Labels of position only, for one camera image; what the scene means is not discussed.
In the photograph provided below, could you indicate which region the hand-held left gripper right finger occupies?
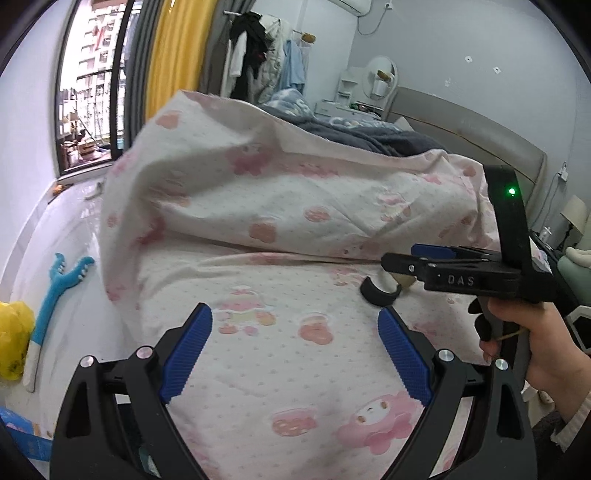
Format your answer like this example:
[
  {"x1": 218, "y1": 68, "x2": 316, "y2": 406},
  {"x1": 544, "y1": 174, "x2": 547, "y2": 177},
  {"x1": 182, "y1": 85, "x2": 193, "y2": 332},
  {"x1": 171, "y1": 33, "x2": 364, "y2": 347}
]
[{"x1": 376, "y1": 307, "x2": 539, "y2": 480}]

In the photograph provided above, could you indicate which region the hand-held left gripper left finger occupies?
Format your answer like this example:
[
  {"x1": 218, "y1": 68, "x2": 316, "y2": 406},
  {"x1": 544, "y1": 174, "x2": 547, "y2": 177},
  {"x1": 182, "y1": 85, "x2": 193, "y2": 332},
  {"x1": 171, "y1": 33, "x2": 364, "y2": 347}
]
[{"x1": 48, "y1": 302, "x2": 214, "y2": 480}]

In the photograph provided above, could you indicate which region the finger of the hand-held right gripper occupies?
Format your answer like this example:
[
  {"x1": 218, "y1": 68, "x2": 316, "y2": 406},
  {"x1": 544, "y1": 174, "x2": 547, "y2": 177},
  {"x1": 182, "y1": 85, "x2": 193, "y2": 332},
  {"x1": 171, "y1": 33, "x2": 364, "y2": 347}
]
[
  {"x1": 381, "y1": 253, "x2": 435, "y2": 283},
  {"x1": 411, "y1": 243, "x2": 503, "y2": 265}
]

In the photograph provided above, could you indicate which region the black curved plastic piece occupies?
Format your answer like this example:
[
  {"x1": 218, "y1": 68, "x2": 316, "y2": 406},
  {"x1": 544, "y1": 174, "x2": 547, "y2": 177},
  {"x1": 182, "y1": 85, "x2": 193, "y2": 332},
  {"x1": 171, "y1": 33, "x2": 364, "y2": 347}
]
[{"x1": 360, "y1": 275, "x2": 414, "y2": 308}]

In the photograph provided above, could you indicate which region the person's right hand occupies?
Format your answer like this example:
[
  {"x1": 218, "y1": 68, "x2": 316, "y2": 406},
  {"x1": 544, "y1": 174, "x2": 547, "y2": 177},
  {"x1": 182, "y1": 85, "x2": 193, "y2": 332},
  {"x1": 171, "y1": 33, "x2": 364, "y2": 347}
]
[{"x1": 479, "y1": 302, "x2": 591, "y2": 408}]

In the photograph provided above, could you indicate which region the pale green plush chair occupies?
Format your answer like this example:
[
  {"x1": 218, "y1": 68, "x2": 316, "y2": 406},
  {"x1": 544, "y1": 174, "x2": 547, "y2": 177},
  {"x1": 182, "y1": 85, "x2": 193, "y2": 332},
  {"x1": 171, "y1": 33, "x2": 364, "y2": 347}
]
[{"x1": 556, "y1": 246, "x2": 591, "y2": 289}]

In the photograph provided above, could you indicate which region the beige bedside lamp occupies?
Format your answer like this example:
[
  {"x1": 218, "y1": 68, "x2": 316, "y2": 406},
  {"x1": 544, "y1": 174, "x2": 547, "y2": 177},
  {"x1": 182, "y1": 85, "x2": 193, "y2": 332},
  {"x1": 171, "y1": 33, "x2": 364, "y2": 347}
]
[{"x1": 560, "y1": 194, "x2": 588, "y2": 241}]

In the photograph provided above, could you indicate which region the pink cartoon print bedsheet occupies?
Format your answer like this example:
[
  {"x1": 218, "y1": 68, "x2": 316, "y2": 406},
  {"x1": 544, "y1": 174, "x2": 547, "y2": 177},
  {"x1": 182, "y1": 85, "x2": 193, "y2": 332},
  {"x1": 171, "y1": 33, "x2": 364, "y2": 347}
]
[{"x1": 134, "y1": 240, "x2": 504, "y2": 480}]

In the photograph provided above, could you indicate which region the dark grey blanket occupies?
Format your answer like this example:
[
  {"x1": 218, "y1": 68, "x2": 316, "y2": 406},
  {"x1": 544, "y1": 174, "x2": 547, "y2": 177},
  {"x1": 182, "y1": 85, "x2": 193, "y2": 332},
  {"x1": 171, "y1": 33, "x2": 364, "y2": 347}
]
[{"x1": 259, "y1": 104, "x2": 446, "y2": 155}]

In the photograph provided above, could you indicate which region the grey padded headboard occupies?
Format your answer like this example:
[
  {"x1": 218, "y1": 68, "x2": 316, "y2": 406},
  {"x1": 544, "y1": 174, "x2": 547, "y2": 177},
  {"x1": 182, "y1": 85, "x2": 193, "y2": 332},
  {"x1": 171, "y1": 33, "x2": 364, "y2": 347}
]
[{"x1": 383, "y1": 85, "x2": 548, "y2": 208}]

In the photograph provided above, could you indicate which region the blue forked massage stick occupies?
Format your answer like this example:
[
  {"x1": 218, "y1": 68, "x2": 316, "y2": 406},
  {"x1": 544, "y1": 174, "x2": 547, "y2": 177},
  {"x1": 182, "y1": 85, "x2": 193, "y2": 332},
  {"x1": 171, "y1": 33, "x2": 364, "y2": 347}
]
[{"x1": 23, "y1": 253, "x2": 95, "y2": 393}]

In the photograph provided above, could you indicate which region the white dresser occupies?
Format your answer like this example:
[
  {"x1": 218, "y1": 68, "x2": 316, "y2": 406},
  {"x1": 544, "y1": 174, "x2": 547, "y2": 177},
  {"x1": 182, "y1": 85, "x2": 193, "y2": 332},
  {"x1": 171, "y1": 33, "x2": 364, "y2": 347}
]
[{"x1": 315, "y1": 99, "x2": 384, "y2": 121}]

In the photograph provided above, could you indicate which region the pink flower print quilt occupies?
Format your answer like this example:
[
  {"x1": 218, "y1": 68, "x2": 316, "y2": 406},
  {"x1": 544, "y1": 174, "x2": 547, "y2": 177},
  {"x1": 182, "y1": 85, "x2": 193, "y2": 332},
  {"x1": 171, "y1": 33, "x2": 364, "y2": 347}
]
[{"x1": 99, "y1": 90, "x2": 509, "y2": 324}]

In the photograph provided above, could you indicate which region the yellow plastic bag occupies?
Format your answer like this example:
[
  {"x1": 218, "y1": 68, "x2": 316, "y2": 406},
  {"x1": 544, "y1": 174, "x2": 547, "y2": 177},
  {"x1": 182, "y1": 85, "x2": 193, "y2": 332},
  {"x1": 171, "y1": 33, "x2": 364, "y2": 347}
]
[{"x1": 0, "y1": 301, "x2": 37, "y2": 381}]

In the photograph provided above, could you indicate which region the white vanity with mirror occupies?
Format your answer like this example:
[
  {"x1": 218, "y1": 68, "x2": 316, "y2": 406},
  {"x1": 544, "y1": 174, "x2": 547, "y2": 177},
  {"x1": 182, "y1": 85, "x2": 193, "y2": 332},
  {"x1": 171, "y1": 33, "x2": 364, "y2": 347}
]
[{"x1": 339, "y1": 55, "x2": 398, "y2": 109}]

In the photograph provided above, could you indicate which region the blue cardboard box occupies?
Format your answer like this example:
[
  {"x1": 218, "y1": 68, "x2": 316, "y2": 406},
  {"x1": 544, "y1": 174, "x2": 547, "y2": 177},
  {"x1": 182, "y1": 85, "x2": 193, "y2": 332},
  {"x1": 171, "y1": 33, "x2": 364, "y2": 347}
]
[{"x1": 0, "y1": 406, "x2": 54, "y2": 462}]

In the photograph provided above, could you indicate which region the blue white patterned blanket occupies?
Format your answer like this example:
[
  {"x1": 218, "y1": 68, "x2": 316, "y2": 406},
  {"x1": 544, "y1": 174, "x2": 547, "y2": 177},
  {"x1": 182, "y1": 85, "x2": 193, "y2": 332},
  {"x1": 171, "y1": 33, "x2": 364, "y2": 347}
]
[{"x1": 268, "y1": 89, "x2": 356, "y2": 125}]

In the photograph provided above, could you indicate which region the light blue hanging garment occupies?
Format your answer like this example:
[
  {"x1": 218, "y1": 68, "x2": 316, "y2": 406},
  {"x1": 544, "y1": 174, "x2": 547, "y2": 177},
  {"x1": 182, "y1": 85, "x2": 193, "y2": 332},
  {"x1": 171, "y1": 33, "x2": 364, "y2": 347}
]
[{"x1": 277, "y1": 39, "x2": 306, "y2": 95}]

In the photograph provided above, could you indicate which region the white quilted jacket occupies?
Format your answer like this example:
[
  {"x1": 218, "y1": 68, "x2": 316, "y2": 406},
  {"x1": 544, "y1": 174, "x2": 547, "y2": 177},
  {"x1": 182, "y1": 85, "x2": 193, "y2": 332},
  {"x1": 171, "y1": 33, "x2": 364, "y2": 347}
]
[{"x1": 254, "y1": 16, "x2": 291, "y2": 104}]

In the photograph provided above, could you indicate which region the white hanging garment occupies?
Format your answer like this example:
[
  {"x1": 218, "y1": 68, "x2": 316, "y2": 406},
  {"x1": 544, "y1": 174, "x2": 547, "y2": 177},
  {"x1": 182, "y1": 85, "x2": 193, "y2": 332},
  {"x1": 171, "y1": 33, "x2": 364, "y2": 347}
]
[{"x1": 221, "y1": 34, "x2": 247, "y2": 97}]

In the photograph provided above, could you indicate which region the black hanging garment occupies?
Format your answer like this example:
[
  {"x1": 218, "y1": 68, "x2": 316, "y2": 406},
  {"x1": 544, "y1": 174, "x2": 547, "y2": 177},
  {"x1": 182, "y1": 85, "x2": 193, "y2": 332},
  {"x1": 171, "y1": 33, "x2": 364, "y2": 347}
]
[{"x1": 231, "y1": 11, "x2": 271, "y2": 100}]

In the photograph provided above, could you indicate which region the black framed window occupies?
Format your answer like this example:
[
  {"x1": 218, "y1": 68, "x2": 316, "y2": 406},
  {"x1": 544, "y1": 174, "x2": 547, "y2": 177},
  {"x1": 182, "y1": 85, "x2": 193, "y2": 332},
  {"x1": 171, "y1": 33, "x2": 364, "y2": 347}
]
[{"x1": 54, "y1": 0, "x2": 141, "y2": 178}]

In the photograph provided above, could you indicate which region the grey curtain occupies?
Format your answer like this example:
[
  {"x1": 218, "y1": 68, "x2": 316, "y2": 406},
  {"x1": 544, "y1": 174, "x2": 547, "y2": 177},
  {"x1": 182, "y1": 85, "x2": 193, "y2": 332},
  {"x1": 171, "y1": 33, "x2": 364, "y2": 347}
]
[{"x1": 198, "y1": 0, "x2": 236, "y2": 100}]

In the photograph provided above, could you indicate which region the yellow curtain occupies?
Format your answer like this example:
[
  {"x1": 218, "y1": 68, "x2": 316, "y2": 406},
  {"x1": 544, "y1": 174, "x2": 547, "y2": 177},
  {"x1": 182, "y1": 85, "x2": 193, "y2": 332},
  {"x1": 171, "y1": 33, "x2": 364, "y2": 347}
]
[{"x1": 145, "y1": 0, "x2": 218, "y2": 125}]

